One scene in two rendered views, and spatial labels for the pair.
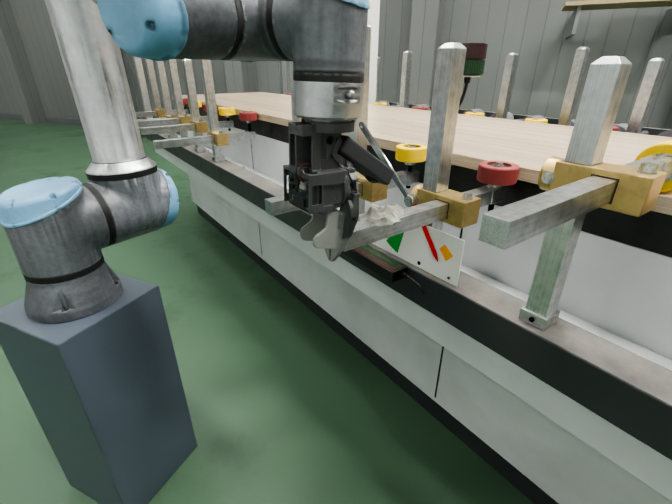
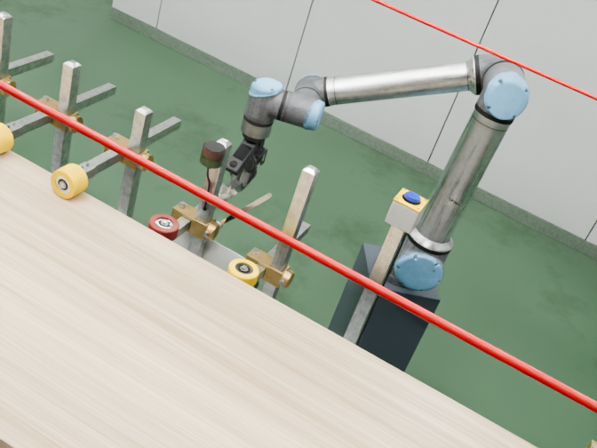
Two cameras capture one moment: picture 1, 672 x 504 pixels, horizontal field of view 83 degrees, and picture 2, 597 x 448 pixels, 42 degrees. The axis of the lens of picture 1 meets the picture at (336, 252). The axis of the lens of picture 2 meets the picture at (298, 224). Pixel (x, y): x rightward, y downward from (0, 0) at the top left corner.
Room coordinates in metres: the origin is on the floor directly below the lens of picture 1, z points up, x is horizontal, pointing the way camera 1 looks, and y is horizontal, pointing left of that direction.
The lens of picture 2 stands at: (2.29, -1.09, 2.11)
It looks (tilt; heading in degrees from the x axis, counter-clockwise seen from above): 33 degrees down; 142
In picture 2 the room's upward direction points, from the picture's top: 19 degrees clockwise
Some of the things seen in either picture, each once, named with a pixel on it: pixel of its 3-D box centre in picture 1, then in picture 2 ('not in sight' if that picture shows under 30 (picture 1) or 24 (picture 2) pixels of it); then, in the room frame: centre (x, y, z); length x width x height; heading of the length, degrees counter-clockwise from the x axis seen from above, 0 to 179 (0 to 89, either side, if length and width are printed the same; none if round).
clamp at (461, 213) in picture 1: (443, 203); (195, 222); (0.71, -0.21, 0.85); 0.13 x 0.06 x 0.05; 36
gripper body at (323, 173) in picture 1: (322, 165); (251, 148); (0.52, 0.02, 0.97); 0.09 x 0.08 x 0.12; 126
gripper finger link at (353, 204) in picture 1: (344, 208); not in sight; (0.52, -0.01, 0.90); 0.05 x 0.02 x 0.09; 36
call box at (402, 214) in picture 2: not in sight; (406, 212); (1.14, 0.10, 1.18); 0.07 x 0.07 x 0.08; 36
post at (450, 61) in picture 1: (436, 181); (204, 213); (0.73, -0.20, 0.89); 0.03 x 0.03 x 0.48; 36
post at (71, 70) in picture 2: not in sight; (63, 136); (0.33, -0.49, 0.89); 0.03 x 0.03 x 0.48; 36
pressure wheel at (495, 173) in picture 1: (494, 189); (161, 238); (0.78, -0.34, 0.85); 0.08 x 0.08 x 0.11
